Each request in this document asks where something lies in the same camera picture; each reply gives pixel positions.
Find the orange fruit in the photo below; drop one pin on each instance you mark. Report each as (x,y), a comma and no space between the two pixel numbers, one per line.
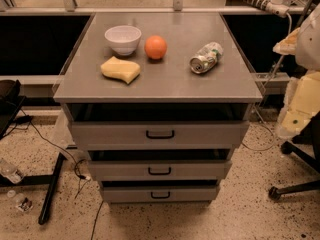
(155,47)

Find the black office chair base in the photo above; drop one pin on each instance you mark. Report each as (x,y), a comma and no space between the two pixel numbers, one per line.
(303,174)

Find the white bowl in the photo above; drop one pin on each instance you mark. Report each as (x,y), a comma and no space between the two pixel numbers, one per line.
(123,39)

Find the clear plastic bottle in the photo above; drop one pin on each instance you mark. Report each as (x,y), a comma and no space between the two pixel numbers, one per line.
(11,172)

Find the crushed soda can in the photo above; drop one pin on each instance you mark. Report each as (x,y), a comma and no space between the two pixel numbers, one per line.
(206,58)

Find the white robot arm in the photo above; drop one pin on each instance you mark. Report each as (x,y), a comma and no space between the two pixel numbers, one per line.
(302,97)

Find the grey middle drawer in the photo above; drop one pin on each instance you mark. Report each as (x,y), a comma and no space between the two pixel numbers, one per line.
(159,170)

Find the grey top drawer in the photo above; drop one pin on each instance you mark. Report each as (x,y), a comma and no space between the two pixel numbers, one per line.
(92,136)

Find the white spiral hose fixture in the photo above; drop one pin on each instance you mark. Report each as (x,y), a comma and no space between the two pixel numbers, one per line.
(276,7)

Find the grey bottom drawer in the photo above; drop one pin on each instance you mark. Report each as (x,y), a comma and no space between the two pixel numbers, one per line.
(160,194)

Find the yellow sponge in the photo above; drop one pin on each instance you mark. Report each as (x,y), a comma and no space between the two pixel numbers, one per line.
(119,69)

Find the grey drawer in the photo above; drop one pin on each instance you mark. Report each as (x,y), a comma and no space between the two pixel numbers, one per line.
(159,170)
(160,194)
(92,136)

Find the grey drawer cabinet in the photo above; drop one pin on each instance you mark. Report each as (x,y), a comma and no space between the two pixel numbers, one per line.
(165,91)

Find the small floor wrapper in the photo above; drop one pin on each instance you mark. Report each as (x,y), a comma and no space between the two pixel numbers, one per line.
(23,204)

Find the black stand base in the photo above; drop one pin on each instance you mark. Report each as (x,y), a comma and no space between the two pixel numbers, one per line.
(51,181)

